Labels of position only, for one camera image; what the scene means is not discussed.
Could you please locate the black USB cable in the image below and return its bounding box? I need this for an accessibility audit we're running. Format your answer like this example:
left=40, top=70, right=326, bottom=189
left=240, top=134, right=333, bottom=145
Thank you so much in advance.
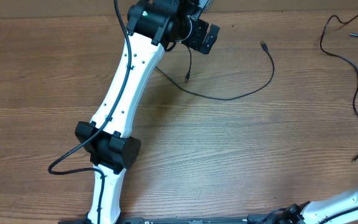
left=319, top=11, right=358, bottom=163
left=154, top=40, right=275, bottom=101

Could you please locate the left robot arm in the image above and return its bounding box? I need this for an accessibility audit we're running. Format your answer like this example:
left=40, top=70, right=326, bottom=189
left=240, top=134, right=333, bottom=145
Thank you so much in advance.
left=75, top=0, right=219, bottom=223

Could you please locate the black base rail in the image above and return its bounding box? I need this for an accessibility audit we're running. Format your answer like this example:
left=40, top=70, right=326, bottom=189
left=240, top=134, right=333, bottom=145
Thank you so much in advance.
left=57, top=214, right=291, bottom=224

